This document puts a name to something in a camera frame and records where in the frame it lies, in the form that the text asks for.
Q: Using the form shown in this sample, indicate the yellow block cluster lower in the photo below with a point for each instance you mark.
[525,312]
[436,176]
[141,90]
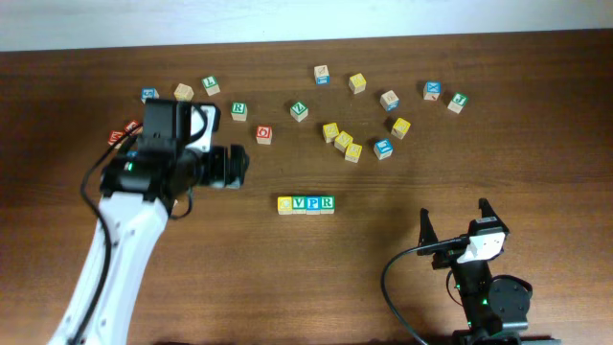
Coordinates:
[353,152]

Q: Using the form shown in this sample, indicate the green Z letter block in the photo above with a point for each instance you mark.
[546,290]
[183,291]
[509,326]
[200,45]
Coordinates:
[299,111]

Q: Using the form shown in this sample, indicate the red M letter block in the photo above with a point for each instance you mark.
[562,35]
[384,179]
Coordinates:
[115,139]

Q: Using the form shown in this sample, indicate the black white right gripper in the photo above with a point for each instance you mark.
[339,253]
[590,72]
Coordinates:
[450,256]

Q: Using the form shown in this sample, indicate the green V letter block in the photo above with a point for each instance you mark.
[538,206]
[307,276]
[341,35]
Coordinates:
[298,204]

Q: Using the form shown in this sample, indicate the red 6 number block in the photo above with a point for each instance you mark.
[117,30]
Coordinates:
[131,126]

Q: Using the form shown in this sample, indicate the yellow block cluster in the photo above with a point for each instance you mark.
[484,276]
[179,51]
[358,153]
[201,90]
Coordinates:
[342,141]
[353,152]

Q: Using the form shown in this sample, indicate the green L letter block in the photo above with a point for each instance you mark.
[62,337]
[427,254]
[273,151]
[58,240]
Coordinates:
[211,85]

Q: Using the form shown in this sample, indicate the wooden block blue edge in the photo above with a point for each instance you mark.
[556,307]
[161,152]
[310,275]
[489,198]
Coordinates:
[389,100]

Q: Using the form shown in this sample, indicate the blue X letter block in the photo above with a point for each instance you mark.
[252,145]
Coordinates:
[432,90]

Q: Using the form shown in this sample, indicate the blue S letter block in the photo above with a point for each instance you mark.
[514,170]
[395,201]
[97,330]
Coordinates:
[148,93]

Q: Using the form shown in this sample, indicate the wooden block blue side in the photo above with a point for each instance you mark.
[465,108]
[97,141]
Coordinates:
[321,74]

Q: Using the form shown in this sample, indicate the yellow C letter block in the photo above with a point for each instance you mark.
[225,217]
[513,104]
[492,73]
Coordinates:
[285,205]

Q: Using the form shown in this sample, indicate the yellow block top right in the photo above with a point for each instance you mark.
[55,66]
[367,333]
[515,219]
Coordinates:
[357,83]

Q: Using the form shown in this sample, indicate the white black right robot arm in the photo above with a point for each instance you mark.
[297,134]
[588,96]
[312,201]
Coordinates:
[496,307]

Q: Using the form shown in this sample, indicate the plain wooden block yellow edge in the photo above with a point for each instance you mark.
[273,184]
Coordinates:
[183,92]

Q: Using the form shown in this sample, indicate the green J letter block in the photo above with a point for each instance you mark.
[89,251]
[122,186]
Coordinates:
[457,102]

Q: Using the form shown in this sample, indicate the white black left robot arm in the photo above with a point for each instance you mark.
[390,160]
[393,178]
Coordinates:
[127,230]

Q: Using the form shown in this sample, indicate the yellow block cluster middle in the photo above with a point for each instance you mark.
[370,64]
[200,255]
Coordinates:
[342,141]

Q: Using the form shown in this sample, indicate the yellow S letter block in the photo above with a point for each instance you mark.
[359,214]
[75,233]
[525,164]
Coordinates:
[330,132]

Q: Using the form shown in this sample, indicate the green r block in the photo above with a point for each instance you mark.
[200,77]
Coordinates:
[327,204]
[239,112]

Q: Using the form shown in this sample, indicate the blue P letter block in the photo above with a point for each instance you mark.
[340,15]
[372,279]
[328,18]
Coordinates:
[313,205]

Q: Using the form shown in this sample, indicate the red O letter block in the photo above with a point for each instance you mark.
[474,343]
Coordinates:
[264,135]

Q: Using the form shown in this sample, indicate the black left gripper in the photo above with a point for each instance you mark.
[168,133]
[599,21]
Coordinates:
[160,113]

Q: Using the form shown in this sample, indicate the blue E letter block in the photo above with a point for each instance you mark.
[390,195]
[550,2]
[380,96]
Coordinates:
[383,149]

